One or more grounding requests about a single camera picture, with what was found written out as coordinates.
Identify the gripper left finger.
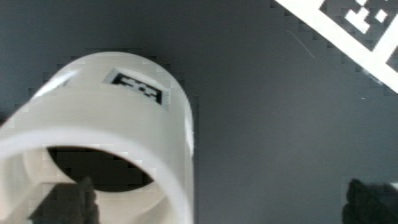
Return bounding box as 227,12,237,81
28,177,97,224

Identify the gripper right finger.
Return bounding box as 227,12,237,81
340,179,398,224

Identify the white lamp shade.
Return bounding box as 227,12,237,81
0,52,193,224

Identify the white marker sheet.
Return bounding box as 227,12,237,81
275,0,398,93

